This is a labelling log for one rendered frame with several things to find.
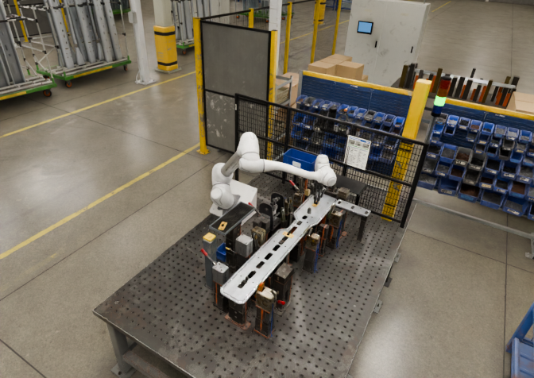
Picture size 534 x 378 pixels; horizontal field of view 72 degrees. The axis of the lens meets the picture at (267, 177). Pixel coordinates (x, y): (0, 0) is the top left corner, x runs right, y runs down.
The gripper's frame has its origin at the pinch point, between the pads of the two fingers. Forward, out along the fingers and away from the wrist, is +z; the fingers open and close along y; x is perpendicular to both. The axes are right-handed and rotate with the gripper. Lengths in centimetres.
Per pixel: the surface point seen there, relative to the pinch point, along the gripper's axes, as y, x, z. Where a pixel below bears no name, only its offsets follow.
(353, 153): 7, 54, -23
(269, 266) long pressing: 6, -82, 5
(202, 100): -261, 156, 18
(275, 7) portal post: -264, 355, -93
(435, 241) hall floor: 93, 152, 105
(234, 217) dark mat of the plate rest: -32, -69, -10
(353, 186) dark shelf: 16.0, 42.5, 2.1
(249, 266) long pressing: -5, -89, 5
